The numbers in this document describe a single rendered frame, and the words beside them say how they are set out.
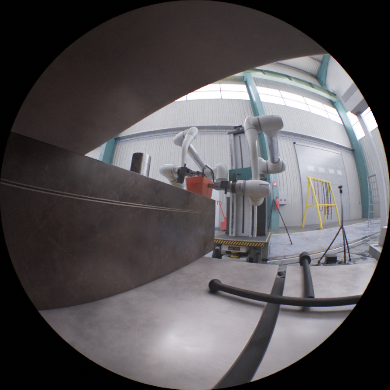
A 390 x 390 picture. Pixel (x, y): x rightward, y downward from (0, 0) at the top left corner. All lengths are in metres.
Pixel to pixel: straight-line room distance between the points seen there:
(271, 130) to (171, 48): 0.98
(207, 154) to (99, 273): 7.68
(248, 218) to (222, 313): 1.46
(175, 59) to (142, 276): 0.59
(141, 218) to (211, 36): 0.49
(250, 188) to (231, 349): 0.73
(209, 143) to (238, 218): 6.76
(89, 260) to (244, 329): 0.39
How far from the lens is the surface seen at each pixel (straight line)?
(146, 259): 0.49
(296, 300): 0.42
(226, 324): 0.37
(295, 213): 8.42
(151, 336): 0.33
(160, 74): 0.33
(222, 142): 8.21
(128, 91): 0.39
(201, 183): 0.85
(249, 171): 1.74
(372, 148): 3.17
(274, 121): 1.13
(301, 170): 9.19
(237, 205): 1.79
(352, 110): 3.32
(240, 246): 1.44
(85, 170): 0.36
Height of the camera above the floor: 0.56
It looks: 9 degrees up
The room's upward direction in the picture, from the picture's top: 2 degrees clockwise
